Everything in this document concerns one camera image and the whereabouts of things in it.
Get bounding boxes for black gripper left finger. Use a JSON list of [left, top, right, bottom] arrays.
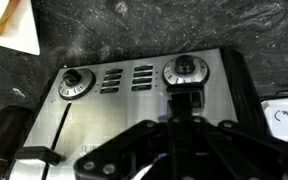
[[73, 118, 180, 180]]

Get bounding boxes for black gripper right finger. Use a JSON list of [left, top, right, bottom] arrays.
[[167, 84, 288, 180]]

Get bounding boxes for stainless steel toaster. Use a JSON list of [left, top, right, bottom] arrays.
[[7, 48, 258, 180]]

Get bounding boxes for white square plate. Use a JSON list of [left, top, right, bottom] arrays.
[[0, 0, 40, 55]]

